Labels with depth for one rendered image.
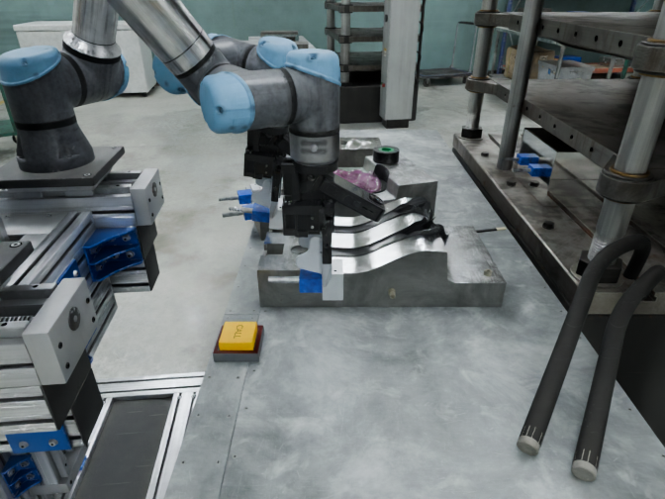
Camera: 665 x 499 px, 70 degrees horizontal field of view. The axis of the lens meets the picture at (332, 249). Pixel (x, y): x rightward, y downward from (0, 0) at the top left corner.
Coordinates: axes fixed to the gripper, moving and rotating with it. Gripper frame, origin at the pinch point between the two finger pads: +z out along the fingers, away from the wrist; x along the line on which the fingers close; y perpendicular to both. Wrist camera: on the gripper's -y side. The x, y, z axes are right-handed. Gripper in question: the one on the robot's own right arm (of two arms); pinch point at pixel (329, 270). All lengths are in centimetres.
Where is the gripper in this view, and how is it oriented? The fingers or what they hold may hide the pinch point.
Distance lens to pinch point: 82.4
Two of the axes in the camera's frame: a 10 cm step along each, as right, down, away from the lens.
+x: 0.0, 4.9, -8.7
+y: -10.0, 0.0, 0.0
